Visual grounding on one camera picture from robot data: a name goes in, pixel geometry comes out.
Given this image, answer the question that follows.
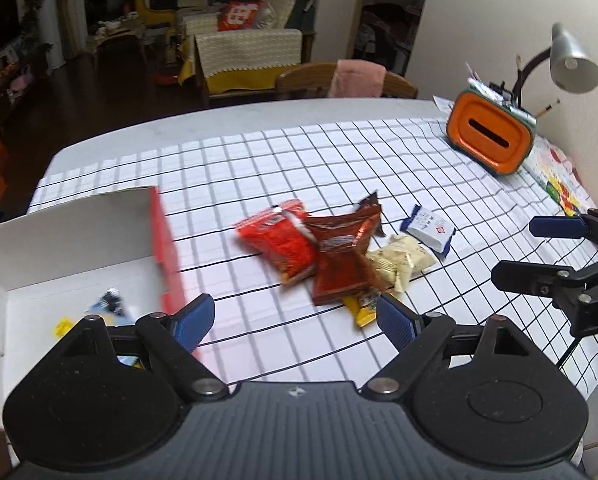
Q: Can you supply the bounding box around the yellow sesame snack packet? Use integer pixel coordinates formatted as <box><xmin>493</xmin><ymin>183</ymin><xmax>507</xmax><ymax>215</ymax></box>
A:
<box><xmin>341</xmin><ymin>292</ymin><xmax>380</xmax><ymax>328</ymax></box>

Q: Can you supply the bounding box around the cream gold snack packet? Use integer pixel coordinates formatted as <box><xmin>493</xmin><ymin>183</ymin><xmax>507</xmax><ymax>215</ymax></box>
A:
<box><xmin>366</xmin><ymin>234</ymin><xmax>437</xmax><ymax>294</ymax></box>

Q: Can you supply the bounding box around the light blue pastry packet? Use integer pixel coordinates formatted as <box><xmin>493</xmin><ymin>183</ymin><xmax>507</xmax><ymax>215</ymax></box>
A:
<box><xmin>85</xmin><ymin>288</ymin><xmax>141</xmax><ymax>369</ymax></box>

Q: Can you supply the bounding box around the shiny brown snack bag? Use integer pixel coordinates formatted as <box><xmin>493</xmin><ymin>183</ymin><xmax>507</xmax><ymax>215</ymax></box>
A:
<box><xmin>305</xmin><ymin>209</ymin><xmax>387</xmax><ymax>306</ymax></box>

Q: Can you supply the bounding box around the white blue snack packet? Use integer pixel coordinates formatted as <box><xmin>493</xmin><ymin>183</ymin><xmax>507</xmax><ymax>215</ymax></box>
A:
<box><xmin>400</xmin><ymin>204</ymin><xmax>456</xmax><ymax>258</ymax></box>

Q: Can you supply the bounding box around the brown M&M packet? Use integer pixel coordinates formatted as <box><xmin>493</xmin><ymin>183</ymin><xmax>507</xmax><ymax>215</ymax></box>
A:
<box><xmin>355</xmin><ymin>191</ymin><xmax>385</xmax><ymax>237</ymax></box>

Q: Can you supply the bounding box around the red checkered snack bag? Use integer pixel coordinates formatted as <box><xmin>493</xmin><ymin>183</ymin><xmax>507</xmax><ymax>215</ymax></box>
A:
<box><xmin>235</xmin><ymin>198</ymin><xmax>317</xmax><ymax>285</ymax></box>

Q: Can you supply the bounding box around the dark brown cake packet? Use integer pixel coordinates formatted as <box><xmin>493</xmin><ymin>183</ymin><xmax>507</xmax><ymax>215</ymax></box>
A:
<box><xmin>100</xmin><ymin>288</ymin><xmax>124</xmax><ymax>315</ymax></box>

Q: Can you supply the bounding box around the yellow minion snack packet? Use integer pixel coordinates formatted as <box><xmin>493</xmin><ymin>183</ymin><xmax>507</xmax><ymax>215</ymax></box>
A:
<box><xmin>54</xmin><ymin>318</ymin><xmax>75</xmax><ymax>339</ymax></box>

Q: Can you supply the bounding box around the colourful paper sheet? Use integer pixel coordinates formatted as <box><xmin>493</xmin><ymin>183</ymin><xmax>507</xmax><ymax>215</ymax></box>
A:
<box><xmin>523</xmin><ymin>136</ymin><xmax>595</xmax><ymax>217</ymax></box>

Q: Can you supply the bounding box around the white grid tablecloth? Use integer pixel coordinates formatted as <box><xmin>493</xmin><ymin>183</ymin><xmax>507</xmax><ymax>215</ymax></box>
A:
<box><xmin>31</xmin><ymin>119</ymin><xmax>598</xmax><ymax>393</ymax></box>

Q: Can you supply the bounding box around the orange tissue box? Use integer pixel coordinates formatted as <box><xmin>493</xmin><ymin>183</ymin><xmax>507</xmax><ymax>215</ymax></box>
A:
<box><xmin>445</xmin><ymin>88</ymin><xmax>536</xmax><ymax>176</ymax></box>

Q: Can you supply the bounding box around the red cardboard box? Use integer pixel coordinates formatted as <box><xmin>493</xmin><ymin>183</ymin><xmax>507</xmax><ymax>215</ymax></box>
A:
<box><xmin>0</xmin><ymin>185</ymin><xmax>193</xmax><ymax>480</ymax></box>

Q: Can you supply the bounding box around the grey desk lamp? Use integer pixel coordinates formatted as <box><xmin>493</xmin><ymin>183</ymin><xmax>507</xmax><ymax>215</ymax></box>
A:
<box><xmin>512</xmin><ymin>22</ymin><xmax>598</xmax><ymax>105</ymax></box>

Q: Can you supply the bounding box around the wooden chair with pink cloth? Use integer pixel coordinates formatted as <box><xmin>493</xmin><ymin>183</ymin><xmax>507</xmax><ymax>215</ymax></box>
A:
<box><xmin>275</xmin><ymin>60</ymin><xmax>418</xmax><ymax>99</ymax></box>

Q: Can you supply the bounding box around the sofa with lace cover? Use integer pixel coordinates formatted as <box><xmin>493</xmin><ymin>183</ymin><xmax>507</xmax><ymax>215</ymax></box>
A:
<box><xmin>177</xmin><ymin>0</ymin><xmax>315</xmax><ymax>96</ymax></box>

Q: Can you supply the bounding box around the red cushion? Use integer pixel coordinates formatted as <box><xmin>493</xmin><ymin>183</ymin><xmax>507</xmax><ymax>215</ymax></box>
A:
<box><xmin>218</xmin><ymin>1</ymin><xmax>261</xmax><ymax>32</ymax></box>

